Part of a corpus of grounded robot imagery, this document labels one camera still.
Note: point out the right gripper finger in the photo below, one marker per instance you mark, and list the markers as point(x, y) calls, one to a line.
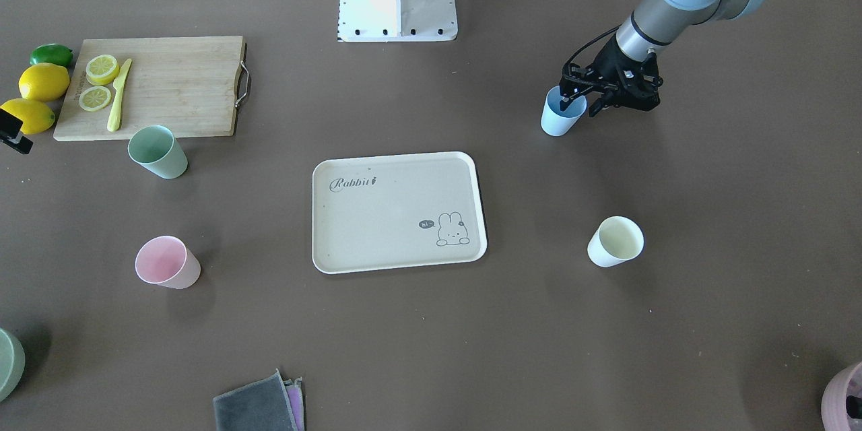
point(11, 133)

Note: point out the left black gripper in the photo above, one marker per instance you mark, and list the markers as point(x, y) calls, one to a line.
point(608, 63)

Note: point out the blue cup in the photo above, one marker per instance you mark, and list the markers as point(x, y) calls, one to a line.
point(555, 122)

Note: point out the green cup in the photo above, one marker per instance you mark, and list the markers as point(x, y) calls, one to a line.
point(155, 147)

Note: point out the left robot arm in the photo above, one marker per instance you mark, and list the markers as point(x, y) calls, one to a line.
point(655, 24)

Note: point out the beige rabbit tray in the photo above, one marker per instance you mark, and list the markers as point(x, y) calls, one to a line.
point(396, 211)

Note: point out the yellow lemon lower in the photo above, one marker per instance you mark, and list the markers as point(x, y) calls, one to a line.
point(35, 116)

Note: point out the yellow lemon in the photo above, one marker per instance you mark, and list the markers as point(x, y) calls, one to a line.
point(44, 82)
point(35, 116)

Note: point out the yellow lemon upper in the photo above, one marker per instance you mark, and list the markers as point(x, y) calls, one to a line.
point(44, 82)

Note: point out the green lime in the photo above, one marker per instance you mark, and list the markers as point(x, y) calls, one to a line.
point(56, 54)

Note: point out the lemon slice lower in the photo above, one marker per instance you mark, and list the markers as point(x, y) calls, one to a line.
point(95, 98)

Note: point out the lemon slice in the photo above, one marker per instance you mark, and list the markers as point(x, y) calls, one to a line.
point(101, 70)
point(95, 98)

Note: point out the yellow plastic knife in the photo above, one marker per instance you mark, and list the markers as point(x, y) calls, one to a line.
point(114, 119)

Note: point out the lemon slice upper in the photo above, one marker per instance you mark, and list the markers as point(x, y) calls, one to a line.
point(101, 70)

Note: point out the cream white cup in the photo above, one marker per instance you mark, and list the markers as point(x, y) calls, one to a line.
point(618, 239)

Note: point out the bamboo cutting board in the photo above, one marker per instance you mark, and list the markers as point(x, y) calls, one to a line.
point(188, 84)

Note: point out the pink cup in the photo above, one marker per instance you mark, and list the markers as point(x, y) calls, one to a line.
point(166, 261)

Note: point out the green bowl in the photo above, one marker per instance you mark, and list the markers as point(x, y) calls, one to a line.
point(12, 363)

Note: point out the grey cloth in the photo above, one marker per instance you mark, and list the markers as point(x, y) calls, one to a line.
point(262, 405)

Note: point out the purple cloth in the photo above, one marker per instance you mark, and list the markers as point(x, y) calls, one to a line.
point(295, 394)

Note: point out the pink bowl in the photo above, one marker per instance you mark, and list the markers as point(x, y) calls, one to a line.
point(840, 406)

